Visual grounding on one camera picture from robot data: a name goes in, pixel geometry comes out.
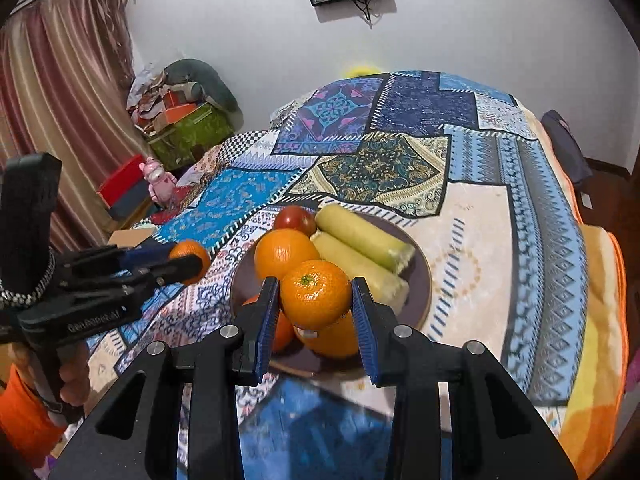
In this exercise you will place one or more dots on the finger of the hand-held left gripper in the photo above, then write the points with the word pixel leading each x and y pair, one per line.
pixel 170 271
pixel 145 256

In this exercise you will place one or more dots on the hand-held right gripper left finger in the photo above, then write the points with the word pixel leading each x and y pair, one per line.
pixel 267 330

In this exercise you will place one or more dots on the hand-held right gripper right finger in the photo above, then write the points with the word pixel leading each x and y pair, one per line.
pixel 362 330

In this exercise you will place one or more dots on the small orange mandarin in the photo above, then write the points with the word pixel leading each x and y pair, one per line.
pixel 187 250

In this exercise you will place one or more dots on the large orange with sticker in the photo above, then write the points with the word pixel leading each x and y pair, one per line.
pixel 335 342

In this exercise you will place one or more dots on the yellow-green corn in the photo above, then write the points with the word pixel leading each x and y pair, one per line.
pixel 360 270
pixel 355 232

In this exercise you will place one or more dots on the brown oval plate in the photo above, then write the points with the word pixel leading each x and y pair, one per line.
pixel 415 300

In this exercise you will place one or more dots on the small red tomato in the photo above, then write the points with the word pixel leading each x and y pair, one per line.
pixel 295 220

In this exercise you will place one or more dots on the person's left forearm orange sleeve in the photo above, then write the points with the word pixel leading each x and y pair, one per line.
pixel 25 415

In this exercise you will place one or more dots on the person's left hand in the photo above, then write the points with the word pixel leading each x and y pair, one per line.
pixel 77 375

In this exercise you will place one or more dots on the plain cardboard box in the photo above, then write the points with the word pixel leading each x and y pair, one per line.
pixel 130 236

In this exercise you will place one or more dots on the dark grey box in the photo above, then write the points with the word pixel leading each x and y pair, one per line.
pixel 130 206

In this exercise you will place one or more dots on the pink toy figure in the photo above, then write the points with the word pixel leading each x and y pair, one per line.
pixel 160 180

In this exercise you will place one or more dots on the red box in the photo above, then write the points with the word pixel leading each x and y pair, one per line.
pixel 122 177

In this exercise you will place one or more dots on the yellow-green corn on plate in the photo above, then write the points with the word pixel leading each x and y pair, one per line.
pixel 355 232

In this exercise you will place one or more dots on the brown striped curtain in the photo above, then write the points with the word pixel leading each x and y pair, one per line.
pixel 65 85

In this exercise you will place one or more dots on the blue patterned bedsheet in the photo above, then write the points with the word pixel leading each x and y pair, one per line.
pixel 475 235

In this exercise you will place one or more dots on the orange box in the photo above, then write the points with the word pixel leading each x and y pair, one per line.
pixel 175 110

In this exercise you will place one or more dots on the grey cushion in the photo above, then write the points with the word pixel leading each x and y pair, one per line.
pixel 210 80

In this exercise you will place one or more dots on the orange yellow fleece blanket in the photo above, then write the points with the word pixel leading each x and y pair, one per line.
pixel 595 360

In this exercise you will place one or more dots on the yellow round object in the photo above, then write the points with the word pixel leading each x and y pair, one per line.
pixel 362 70

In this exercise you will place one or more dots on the dark cloth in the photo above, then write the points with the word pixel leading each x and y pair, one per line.
pixel 565 150

